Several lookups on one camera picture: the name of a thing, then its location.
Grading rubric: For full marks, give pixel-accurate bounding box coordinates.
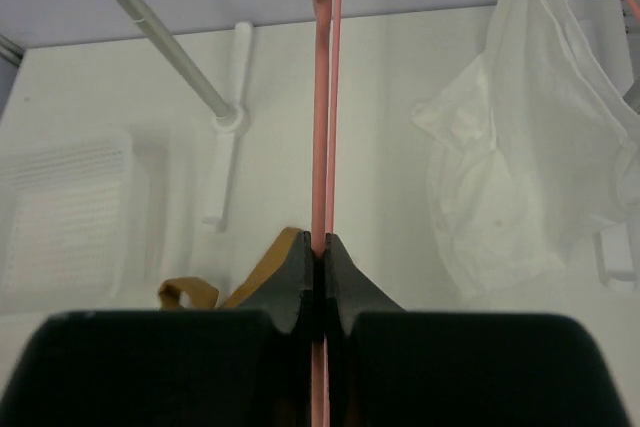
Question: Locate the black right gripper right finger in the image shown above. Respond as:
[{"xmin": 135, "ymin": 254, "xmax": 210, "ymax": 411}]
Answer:
[{"xmin": 324, "ymin": 234, "xmax": 630, "ymax": 426}]

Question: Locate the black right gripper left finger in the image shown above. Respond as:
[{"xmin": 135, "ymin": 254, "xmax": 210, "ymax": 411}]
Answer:
[{"xmin": 1, "ymin": 231, "xmax": 313, "ymax": 426}]

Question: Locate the brown tank top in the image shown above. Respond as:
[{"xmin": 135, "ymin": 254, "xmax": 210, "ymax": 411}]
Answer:
[{"xmin": 157, "ymin": 227, "xmax": 302, "ymax": 311}]

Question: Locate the white tank top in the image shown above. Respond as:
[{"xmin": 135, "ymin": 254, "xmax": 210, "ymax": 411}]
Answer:
[{"xmin": 412, "ymin": 0, "xmax": 639, "ymax": 298}]

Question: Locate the white clothes rack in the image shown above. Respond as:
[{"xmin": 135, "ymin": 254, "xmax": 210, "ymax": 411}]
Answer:
[{"xmin": 115, "ymin": 0, "xmax": 254, "ymax": 232}]

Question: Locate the white plastic basket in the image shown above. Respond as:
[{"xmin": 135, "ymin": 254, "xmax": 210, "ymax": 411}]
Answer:
[{"xmin": 1, "ymin": 129, "xmax": 150, "ymax": 317}]

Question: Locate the left aluminium frame post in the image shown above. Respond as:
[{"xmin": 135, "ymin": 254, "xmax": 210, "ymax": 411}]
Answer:
[{"xmin": 0, "ymin": 35, "xmax": 25, "ymax": 66}]

